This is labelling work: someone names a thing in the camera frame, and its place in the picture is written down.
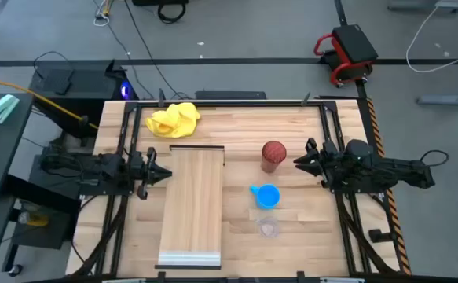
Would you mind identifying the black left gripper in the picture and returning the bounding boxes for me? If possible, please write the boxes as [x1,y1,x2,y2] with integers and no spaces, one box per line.
[128,147,173,200]

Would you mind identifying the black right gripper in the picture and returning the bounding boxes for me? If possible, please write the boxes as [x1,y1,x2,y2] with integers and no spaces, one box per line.
[293,138,348,190]

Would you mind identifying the red ribbed plastic cup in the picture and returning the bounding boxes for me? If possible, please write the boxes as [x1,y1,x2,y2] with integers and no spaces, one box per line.
[260,140,288,174]

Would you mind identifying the wooden shelf with black legs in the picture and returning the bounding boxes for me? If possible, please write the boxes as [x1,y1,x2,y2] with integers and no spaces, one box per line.
[154,144,226,270]

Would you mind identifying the blue plastic mug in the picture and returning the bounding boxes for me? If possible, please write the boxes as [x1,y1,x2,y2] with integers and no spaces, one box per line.
[249,183,282,210]

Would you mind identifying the clear plastic cup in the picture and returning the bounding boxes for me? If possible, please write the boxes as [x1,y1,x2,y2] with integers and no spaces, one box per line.
[255,215,281,239]

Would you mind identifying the crumpled yellow cloth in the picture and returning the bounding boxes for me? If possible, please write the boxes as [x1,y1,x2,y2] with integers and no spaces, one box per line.
[145,101,202,139]

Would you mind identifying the black clamp knob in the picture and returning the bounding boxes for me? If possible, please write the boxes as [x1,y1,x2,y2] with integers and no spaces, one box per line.
[368,228,395,244]

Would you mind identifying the black power strip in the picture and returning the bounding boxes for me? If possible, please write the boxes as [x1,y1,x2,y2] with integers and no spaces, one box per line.
[194,90,268,101]

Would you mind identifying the black computer tower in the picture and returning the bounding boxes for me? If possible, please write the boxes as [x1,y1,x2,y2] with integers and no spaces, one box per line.
[29,59,139,138]

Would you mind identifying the red and black rolling stool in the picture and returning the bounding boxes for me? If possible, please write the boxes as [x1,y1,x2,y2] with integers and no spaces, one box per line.
[313,24,379,88]

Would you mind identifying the yellow bottle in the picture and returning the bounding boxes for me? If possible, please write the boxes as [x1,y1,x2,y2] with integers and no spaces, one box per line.
[18,210,51,228]

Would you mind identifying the black flat device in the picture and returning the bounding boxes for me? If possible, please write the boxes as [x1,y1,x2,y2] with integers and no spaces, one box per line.
[53,68,75,96]

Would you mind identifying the grey table foot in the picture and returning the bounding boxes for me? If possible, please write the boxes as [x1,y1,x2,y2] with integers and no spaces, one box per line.
[416,84,458,107]

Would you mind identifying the mint green stapler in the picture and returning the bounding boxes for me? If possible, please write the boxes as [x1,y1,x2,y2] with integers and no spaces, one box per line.
[0,94,20,125]

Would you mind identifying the black metal table frame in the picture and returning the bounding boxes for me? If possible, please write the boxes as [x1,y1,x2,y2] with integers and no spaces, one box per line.
[71,100,410,283]

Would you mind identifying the long black floor cable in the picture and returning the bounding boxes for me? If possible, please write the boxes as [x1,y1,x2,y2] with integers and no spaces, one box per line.
[123,0,192,101]

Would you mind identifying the yellow cable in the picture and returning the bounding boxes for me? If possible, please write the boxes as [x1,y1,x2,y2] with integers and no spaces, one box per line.
[0,74,100,130]

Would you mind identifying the white floor cable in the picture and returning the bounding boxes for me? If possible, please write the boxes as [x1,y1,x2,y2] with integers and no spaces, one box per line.
[405,3,458,74]

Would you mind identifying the coiled black cable loop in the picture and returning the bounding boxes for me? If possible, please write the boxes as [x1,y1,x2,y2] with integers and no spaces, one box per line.
[156,2,187,24]

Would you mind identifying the white cable bundle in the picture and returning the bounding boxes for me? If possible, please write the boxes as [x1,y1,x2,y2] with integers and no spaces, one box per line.
[93,0,112,28]

